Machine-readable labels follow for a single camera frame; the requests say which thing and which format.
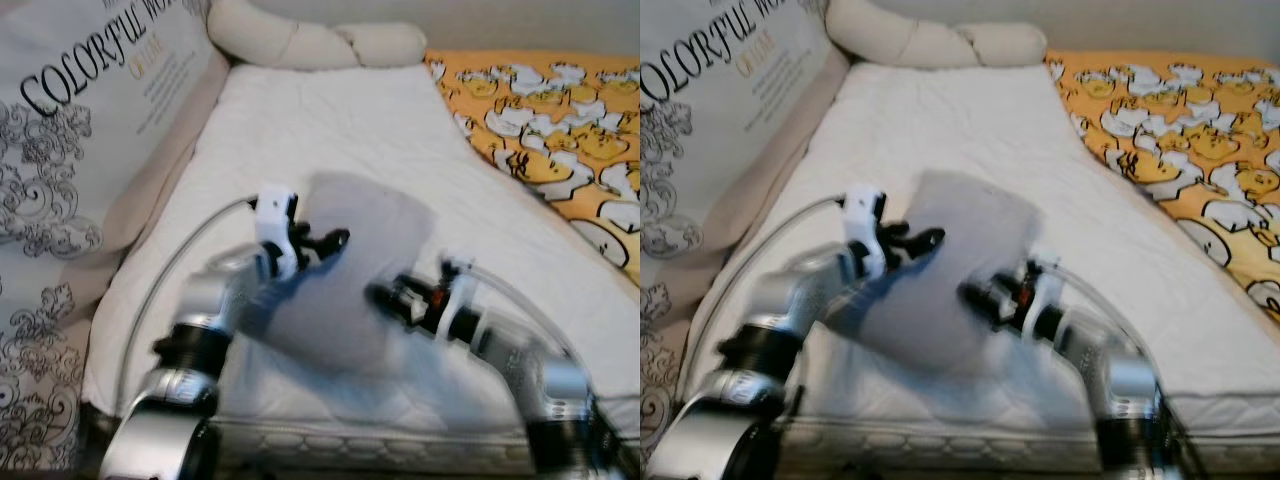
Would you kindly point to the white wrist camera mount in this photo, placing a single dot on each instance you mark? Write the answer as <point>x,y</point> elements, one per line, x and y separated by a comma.
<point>1045,275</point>
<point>458,275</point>
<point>862,225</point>
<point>272,225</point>

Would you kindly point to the printed grey headboard cushion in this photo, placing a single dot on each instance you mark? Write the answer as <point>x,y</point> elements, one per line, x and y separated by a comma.
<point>720,100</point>
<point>90,110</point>

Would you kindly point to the yellow cartoon print blanket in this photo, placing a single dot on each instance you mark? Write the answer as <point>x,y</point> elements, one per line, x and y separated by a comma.
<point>560,130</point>
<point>1180,130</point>

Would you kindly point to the beige bolster pillow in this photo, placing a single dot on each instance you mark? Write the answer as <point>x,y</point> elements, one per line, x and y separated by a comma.
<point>300,45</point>
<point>920,42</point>

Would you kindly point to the white quilted mattress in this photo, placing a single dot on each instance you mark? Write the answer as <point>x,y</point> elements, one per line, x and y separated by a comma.
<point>960,130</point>
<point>350,130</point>

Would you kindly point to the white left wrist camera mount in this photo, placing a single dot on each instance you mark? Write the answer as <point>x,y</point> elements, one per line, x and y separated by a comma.
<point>862,225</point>
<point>272,225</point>

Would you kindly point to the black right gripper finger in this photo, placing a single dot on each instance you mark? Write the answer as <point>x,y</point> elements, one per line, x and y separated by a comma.
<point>395,312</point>
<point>986,307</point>
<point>975,289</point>
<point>385,293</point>

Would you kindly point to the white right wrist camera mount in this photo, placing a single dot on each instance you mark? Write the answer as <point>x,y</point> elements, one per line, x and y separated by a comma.
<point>1045,275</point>
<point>458,275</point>

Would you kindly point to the grey pillow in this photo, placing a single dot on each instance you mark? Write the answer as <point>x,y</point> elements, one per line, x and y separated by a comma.
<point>950,260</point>
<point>350,270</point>

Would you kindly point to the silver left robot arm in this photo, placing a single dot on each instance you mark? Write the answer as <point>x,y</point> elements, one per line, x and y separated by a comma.
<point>720,430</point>
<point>170,420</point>

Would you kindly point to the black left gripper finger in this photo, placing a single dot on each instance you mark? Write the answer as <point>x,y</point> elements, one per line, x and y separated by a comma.
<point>928,238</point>
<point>324,255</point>
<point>335,240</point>
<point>918,254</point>

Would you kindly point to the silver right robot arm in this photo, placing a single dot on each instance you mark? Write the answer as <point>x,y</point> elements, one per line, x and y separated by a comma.
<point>560,390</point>
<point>1130,390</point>

